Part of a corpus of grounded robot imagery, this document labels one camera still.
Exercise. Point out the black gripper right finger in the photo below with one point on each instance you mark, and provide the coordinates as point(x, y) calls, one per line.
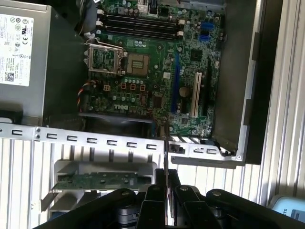
point(195, 212)

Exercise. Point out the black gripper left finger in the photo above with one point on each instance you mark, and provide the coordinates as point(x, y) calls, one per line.
point(152, 210)

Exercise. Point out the RAM slot black clips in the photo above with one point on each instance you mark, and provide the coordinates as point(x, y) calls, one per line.
point(143, 23)
point(143, 35)

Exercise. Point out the RAM slot white clips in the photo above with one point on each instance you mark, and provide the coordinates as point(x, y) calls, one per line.
point(143, 17)
point(143, 29)

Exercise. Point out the grey parts rack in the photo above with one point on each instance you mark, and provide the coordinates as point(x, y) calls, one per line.
point(95, 165)

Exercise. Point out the pale blue teach pendant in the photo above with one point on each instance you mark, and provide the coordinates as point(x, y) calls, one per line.
point(288, 205)

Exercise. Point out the black case fan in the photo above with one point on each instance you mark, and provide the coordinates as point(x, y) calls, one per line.
point(114, 124)

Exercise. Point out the white expansion slot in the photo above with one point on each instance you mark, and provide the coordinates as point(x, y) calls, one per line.
point(196, 95)

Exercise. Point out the silver coin battery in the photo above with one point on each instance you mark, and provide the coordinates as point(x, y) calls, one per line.
point(184, 91)

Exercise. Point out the black expansion slot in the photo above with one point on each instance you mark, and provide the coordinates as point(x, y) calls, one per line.
point(206, 90)

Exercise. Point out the blue expansion slot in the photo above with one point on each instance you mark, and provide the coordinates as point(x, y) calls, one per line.
point(175, 81)

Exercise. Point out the green motherboard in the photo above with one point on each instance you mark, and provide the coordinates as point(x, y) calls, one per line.
point(157, 78)

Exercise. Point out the black PC case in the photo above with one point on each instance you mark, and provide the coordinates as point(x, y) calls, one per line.
point(236, 71)

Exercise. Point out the CPU socket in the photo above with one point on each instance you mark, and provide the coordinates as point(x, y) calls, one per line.
point(138, 64)

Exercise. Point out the metal socket cover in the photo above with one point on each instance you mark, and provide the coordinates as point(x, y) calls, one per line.
point(104, 69)

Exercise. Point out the grey power supply unit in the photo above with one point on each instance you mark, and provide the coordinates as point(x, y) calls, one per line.
point(39, 47)

